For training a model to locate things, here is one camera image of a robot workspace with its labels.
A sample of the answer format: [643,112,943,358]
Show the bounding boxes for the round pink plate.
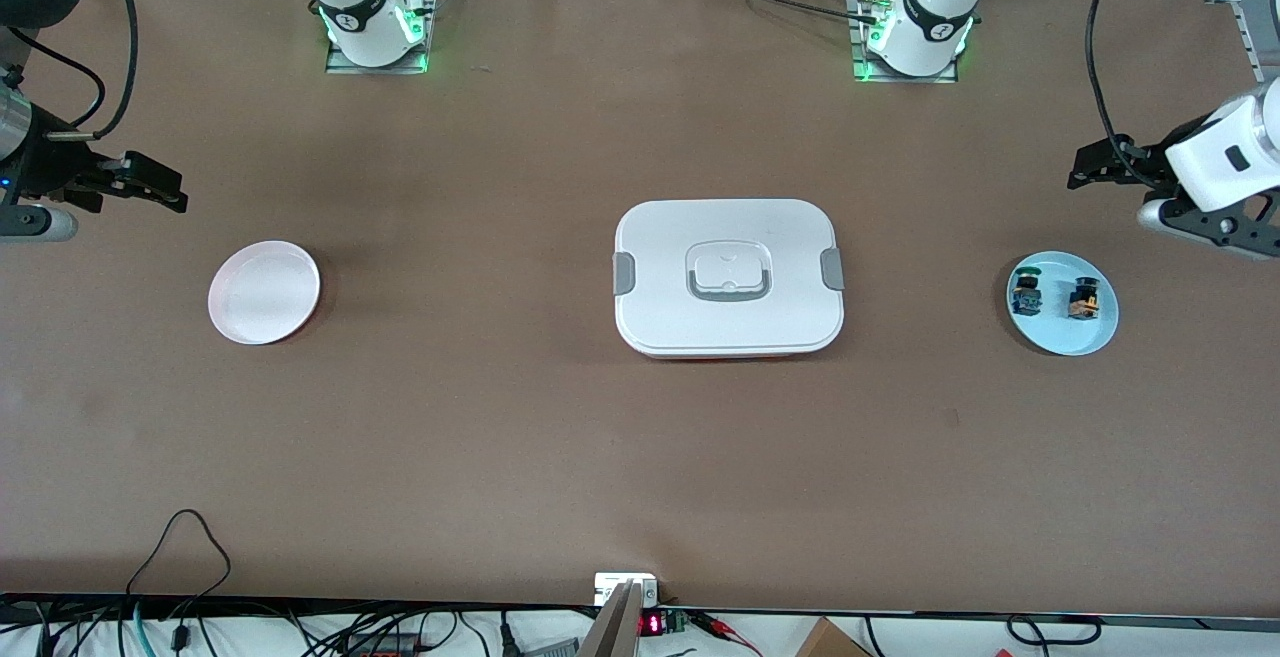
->
[208,240,322,346]

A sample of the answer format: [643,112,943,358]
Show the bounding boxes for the round light blue plate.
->
[1005,250,1120,357]

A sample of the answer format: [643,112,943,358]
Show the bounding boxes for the perforated metal strip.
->
[1232,0,1267,86]

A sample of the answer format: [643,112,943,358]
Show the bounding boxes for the black power strip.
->
[335,630,441,657]

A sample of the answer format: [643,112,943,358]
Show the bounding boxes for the brown cardboard box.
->
[795,617,873,657]

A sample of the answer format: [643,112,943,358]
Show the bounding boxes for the red clip leads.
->
[690,612,763,656]

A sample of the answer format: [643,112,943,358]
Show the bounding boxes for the grey metal beam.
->
[580,582,643,657]

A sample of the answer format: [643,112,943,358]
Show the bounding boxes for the thin black camera cable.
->
[5,27,107,130]

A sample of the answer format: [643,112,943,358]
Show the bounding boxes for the thick black gripper cable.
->
[1085,0,1146,183]
[85,0,139,140]

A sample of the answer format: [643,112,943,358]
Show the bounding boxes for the blue switch with green cap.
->
[1010,265,1044,319]

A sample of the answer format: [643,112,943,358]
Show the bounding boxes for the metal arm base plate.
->
[848,0,961,85]
[325,0,439,75]

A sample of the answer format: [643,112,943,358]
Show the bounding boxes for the thin black looped cable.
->
[125,509,233,603]

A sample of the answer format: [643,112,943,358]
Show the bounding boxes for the white lunch box grey handle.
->
[612,199,846,361]

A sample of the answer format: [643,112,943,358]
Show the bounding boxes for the black oval cable loop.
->
[1005,615,1103,646]

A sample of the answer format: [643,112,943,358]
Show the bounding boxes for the small white bracket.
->
[594,573,659,606]

